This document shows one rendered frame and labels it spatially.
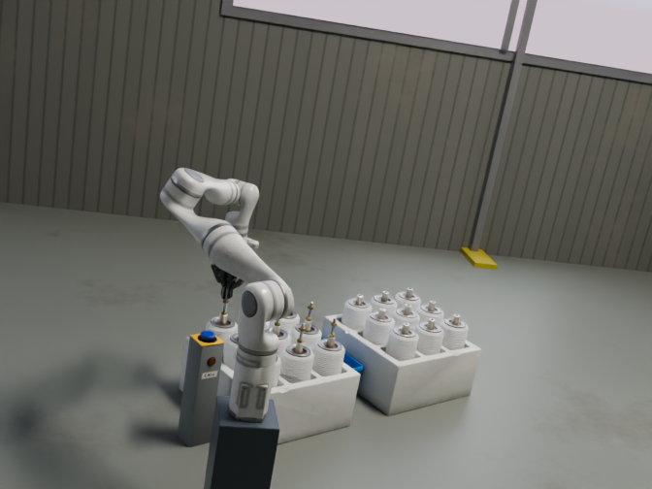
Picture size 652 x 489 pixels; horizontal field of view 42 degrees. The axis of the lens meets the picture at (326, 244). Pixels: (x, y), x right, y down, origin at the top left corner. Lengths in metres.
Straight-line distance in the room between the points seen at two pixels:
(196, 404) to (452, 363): 0.93
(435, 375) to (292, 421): 0.57
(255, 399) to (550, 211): 3.00
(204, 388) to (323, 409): 0.39
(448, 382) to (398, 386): 0.24
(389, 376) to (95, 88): 2.13
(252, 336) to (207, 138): 2.38
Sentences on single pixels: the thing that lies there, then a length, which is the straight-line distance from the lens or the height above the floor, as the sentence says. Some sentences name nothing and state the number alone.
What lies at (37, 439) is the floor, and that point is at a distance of 2.47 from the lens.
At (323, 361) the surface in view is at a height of 0.22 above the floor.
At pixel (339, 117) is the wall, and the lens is 4.25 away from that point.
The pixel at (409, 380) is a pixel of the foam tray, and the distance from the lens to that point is 2.78.
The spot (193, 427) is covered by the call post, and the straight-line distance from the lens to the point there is 2.43.
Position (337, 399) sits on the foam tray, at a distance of 2.59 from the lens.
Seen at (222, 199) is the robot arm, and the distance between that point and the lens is 2.32.
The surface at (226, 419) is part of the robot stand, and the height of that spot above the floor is 0.30.
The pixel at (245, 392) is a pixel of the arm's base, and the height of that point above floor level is 0.38.
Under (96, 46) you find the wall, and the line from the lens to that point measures 4.14.
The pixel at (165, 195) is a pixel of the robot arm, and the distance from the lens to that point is 2.17.
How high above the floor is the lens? 1.32
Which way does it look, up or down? 18 degrees down
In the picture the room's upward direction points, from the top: 10 degrees clockwise
